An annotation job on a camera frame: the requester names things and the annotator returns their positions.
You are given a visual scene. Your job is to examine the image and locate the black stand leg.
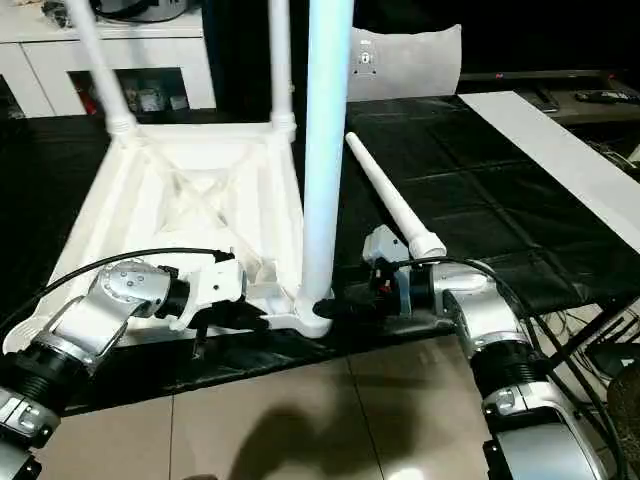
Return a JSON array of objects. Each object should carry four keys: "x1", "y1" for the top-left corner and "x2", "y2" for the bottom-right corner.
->
[{"x1": 540, "y1": 298, "x2": 640, "y2": 373}]

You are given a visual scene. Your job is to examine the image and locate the white flat panel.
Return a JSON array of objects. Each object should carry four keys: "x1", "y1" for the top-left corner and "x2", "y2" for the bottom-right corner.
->
[{"x1": 460, "y1": 90, "x2": 640, "y2": 251}]

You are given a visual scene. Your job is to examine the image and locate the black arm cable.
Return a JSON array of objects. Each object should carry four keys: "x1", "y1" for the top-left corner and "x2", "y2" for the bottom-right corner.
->
[
  {"x1": 395, "y1": 257, "x2": 626, "y2": 480},
  {"x1": 0, "y1": 248, "x2": 236, "y2": 336}
]

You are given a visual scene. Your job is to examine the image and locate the white plastic table leg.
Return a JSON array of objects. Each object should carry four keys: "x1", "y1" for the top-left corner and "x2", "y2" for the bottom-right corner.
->
[
  {"x1": 268, "y1": 0, "x2": 298, "y2": 136},
  {"x1": 297, "y1": 0, "x2": 356, "y2": 313},
  {"x1": 65, "y1": 0, "x2": 138, "y2": 141},
  {"x1": 345, "y1": 131, "x2": 448, "y2": 261}
]

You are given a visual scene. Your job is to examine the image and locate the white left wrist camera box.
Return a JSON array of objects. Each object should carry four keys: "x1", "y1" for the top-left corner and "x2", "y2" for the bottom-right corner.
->
[{"x1": 170, "y1": 255, "x2": 246, "y2": 331}]

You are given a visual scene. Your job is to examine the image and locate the white cabinet with glass doors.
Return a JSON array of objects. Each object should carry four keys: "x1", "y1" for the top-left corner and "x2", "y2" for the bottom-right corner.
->
[{"x1": 0, "y1": 0, "x2": 216, "y2": 119}]

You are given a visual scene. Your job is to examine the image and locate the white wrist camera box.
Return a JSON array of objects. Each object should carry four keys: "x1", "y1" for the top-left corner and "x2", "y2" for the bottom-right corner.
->
[
  {"x1": 362, "y1": 226, "x2": 411, "y2": 279},
  {"x1": 170, "y1": 255, "x2": 246, "y2": 331}
]

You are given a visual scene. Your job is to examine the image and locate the dark round appliance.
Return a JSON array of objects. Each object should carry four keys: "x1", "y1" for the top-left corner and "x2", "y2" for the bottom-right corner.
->
[{"x1": 100, "y1": 0, "x2": 201, "y2": 23}]

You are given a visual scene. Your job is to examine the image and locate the dark clutter pile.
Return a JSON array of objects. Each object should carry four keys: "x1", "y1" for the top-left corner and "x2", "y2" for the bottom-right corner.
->
[{"x1": 40, "y1": 0, "x2": 73, "y2": 26}]

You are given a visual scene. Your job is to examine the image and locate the thin floor cables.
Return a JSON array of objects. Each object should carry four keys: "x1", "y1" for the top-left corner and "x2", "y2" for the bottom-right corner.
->
[{"x1": 545, "y1": 305, "x2": 640, "y2": 401}]

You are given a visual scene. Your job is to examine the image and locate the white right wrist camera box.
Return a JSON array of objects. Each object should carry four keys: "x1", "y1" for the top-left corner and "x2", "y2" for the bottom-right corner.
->
[{"x1": 362, "y1": 226, "x2": 411, "y2": 279}]

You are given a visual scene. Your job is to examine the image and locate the grey pillow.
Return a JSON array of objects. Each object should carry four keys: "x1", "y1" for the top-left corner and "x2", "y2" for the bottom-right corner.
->
[{"x1": 348, "y1": 25, "x2": 463, "y2": 101}]

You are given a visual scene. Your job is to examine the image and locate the black work mat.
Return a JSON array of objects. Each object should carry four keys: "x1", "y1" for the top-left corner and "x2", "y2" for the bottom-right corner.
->
[{"x1": 0, "y1": 95, "x2": 640, "y2": 416}]

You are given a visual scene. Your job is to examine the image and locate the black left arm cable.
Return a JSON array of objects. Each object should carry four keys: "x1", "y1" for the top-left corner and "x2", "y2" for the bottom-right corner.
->
[{"x1": 0, "y1": 248, "x2": 236, "y2": 336}]

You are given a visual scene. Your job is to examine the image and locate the white plastic table top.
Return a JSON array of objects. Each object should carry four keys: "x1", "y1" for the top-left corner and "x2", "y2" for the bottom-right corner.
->
[{"x1": 5, "y1": 120, "x2": 336, "y2": 353}]

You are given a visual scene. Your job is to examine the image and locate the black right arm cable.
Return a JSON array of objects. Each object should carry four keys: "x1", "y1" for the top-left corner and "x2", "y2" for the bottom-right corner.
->
[{"x1": 395, "y1": 257, "x2": 626, "y2": 480}]

